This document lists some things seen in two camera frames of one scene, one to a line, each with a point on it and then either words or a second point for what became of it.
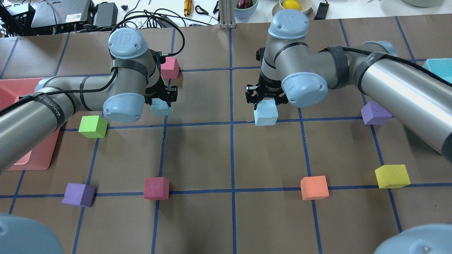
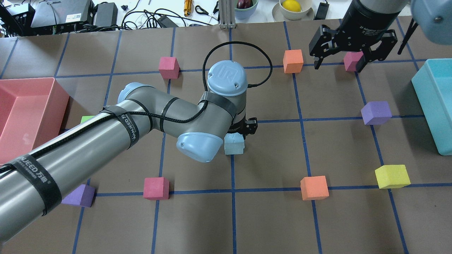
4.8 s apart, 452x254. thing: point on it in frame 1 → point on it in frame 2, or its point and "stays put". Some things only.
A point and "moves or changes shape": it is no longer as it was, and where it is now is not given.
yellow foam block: x=389 y=176 stays put
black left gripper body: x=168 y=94 → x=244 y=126
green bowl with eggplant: x=244 y=8 stays put
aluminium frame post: x=227 y=16 stays put
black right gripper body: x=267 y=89 → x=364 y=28
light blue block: x=159 y=107 moves or changes shape
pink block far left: x=171 y=69 stays put
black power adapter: x=321 y=12 stays put
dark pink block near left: x=156 y=188 stays put
